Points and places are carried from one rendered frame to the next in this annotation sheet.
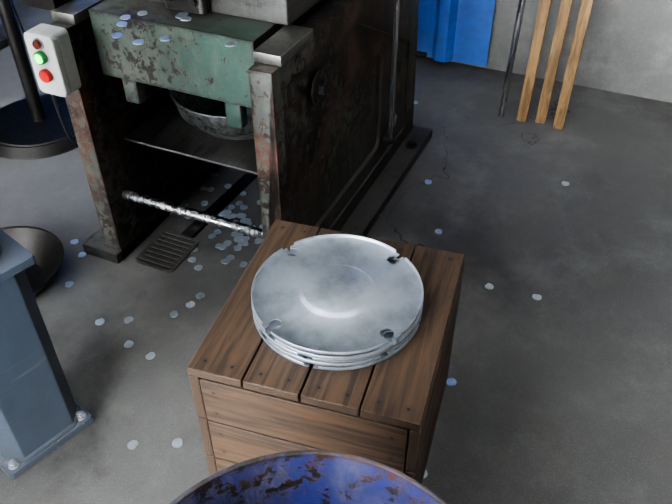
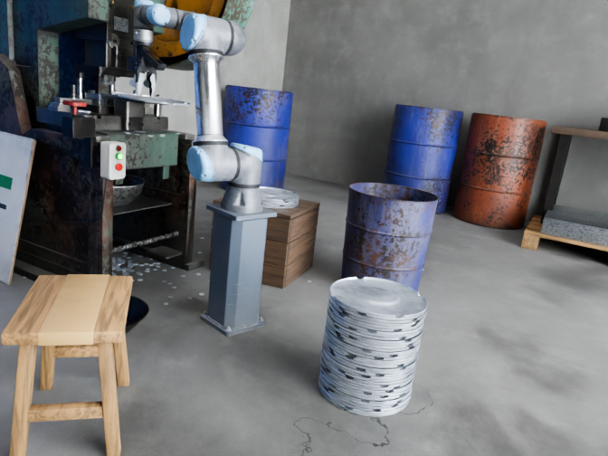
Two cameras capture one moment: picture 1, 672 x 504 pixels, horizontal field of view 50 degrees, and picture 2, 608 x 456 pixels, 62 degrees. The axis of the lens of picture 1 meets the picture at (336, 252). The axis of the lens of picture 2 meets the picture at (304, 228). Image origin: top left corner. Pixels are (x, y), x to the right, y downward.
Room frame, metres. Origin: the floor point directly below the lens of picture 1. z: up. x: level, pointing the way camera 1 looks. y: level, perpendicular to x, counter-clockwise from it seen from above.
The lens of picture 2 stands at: (0.57, 2.40, 0.87)
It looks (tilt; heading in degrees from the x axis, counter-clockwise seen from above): 15 degrees down; 273
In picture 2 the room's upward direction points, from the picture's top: 6 degrees clockwise
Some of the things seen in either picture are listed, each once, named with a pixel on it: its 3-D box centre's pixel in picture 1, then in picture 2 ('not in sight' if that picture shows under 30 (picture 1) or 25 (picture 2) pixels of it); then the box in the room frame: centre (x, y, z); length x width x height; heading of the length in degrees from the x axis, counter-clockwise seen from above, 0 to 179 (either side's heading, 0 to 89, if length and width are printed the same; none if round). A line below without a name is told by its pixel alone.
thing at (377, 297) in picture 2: not in sight; (377, 295); (0.40, 0.97, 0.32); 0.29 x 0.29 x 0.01
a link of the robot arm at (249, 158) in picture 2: not in sight; (243, 162); (0.90, 0.64, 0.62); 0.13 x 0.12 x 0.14; 46
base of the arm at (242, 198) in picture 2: not in sight; (242, 194); (0.89, 0.63, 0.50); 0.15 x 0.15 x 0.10
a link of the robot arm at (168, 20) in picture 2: not in sight; (159, 15); (1.32, 0.38, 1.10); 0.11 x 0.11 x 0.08; 46
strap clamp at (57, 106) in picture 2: not in sight; (71, 98); (1.66, 0.39, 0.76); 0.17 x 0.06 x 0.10; 65
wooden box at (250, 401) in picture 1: (337, 372); (265, 235); (0.88, 0.00, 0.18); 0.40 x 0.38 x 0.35; 163
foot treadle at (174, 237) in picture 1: (222, 202); (126, 243); (1.47, 0.29, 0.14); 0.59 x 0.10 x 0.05; 155
